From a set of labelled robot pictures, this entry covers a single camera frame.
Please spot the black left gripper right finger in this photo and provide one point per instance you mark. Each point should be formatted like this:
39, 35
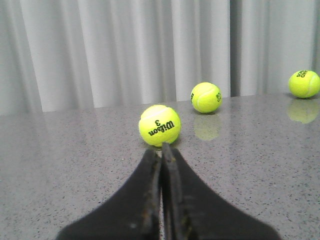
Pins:
193, 211

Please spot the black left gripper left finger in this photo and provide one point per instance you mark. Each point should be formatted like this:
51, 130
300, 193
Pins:
132, 213

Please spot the Wilson 3 tennis ball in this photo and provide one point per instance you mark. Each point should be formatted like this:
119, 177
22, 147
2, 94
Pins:
159, 124

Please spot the Roland Garros tennis ball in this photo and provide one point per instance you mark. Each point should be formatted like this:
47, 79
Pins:
206, 97

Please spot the far left tennis ball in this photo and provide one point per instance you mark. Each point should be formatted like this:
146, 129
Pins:
304, 84

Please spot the grey pleated curtain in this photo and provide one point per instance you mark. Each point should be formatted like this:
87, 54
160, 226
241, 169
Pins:
78, 54

